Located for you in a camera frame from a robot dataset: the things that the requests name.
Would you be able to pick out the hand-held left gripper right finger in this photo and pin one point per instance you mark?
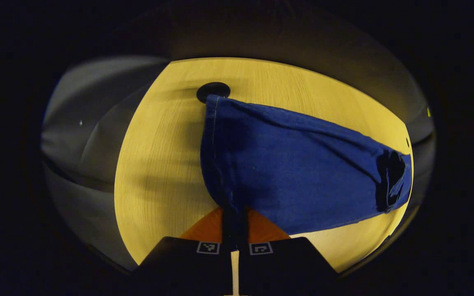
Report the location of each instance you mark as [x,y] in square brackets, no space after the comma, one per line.
[242,234]

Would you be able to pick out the blue denim jeans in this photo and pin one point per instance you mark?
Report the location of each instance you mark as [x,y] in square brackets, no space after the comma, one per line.
[294,168]

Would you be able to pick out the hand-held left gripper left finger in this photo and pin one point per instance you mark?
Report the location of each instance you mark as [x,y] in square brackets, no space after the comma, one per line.
[227,234]

